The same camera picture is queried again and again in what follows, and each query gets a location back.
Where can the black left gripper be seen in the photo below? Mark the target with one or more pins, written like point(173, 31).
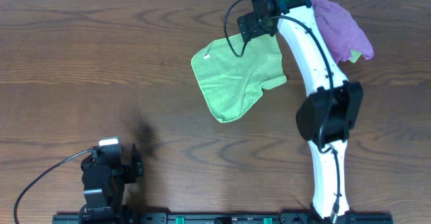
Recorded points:
point(136, 167)

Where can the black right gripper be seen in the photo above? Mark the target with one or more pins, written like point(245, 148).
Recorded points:
point(250, 27)

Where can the green microfiber cloth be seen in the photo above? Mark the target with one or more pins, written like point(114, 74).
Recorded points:
point(232, 85)

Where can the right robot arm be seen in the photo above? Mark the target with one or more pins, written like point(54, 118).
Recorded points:
point(331, 107)

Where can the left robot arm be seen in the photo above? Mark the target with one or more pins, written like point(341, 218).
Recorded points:
point(104, 178)

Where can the purple microfiber cloth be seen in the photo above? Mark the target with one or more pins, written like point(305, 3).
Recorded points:
point(340, 31)

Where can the light green cloth underneath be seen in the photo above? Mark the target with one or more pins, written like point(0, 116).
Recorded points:
point(355, 55)

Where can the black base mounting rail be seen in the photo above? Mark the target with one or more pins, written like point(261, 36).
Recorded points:
point(163, 218)

